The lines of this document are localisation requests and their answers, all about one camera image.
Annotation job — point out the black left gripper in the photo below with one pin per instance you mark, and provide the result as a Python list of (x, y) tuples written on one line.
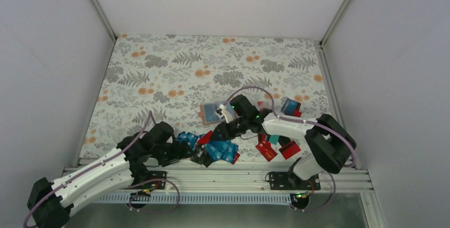
[(175, 155)]

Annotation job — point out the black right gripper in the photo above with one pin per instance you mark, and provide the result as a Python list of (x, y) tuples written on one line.
[(226, 134)]

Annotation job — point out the black VIP card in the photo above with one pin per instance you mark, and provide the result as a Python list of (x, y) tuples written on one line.
[(202, 157)]

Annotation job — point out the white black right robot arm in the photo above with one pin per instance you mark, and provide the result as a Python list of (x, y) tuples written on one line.
[(329, 143)]

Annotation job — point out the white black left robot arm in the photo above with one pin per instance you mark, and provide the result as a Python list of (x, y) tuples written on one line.
[(52, 203)]

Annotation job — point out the blue card left pile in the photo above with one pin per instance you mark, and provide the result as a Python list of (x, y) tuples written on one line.
[(189, 138)]

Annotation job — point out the teal card right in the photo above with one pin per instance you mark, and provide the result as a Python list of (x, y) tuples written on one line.
[(272, 139)]

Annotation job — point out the red VIP card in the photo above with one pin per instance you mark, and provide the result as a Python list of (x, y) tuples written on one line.
[(266, 150)]

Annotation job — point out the blue card far right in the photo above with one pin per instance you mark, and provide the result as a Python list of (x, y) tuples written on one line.
[(291, 108)]

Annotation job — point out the red card centre top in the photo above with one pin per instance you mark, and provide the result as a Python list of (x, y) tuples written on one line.
[(204, 138)]

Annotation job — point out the red card far right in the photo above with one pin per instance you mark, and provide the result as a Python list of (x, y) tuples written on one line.
[(289, 149)]

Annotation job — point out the floral patterned table mat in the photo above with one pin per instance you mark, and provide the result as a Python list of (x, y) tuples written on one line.
[(173, 76)]

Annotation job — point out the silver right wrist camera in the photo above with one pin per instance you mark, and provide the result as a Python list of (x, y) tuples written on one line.
[(225, 113)]

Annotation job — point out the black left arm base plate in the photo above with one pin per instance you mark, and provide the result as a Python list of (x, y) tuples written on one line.
[(147, 180)]

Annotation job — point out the aluminium rail frame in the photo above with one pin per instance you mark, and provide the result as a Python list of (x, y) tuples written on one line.
[(252, 177)]

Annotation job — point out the grey slotted cable duct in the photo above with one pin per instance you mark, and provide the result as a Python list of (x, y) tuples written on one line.
[(197, 198)]

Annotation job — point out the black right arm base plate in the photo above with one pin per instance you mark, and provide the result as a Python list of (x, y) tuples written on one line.
[(289, 181)]

